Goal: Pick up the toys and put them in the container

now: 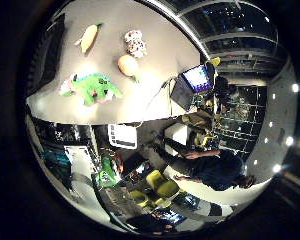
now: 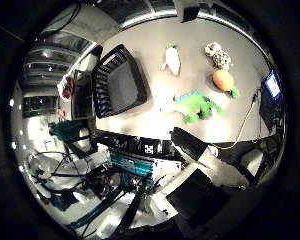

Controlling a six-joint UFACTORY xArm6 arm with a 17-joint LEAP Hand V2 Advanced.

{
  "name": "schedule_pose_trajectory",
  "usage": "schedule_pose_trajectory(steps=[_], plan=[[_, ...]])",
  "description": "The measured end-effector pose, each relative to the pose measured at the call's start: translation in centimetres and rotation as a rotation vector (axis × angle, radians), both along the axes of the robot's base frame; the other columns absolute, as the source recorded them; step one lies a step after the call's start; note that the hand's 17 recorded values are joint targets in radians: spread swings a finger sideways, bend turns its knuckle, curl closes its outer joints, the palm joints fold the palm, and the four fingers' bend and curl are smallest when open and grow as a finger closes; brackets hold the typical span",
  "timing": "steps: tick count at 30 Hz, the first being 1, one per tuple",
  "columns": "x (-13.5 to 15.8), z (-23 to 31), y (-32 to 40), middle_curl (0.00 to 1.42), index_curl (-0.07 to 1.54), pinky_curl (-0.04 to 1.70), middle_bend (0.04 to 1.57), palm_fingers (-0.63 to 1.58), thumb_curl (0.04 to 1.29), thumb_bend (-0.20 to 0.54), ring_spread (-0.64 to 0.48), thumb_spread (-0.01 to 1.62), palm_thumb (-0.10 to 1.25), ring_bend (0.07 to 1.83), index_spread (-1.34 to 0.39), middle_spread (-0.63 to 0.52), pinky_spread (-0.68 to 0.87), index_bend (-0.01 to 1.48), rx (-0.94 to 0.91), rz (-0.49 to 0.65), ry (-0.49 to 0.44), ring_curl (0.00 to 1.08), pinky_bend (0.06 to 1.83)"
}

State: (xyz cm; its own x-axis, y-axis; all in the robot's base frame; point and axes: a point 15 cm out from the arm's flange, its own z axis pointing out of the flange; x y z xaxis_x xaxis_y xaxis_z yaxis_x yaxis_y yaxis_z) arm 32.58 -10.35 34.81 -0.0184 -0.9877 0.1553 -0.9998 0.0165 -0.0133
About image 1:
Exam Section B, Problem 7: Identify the white plastic crate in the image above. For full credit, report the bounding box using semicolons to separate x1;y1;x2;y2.
107;123;138;150

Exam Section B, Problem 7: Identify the thin laptop cable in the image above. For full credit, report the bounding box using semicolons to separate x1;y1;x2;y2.
136;76;178;129

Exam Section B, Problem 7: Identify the black plastic mesh basket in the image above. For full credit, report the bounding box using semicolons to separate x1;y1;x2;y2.
28;14;66;96

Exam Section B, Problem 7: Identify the green package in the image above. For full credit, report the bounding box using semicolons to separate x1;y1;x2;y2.
93;155;122;188

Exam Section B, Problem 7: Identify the green dinosaur plush toy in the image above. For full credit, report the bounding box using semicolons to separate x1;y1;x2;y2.
58;72;124;107

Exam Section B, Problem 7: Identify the open laptop computer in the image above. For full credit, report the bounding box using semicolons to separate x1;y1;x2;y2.
169;63;215;111

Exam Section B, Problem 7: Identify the round orange fruit plush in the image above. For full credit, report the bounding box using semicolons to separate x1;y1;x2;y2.
117;54;140;83

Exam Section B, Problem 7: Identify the white spotted plush toy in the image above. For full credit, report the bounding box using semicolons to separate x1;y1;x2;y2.
123;29;148;59

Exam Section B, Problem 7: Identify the yellow-green chair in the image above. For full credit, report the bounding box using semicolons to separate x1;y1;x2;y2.
145;169;181;198

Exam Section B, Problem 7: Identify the orange carrot plush toy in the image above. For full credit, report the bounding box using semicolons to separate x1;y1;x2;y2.
73;21;104;55

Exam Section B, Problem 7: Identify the person in dark clothes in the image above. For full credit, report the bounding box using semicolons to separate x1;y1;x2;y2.
151;131;258;192

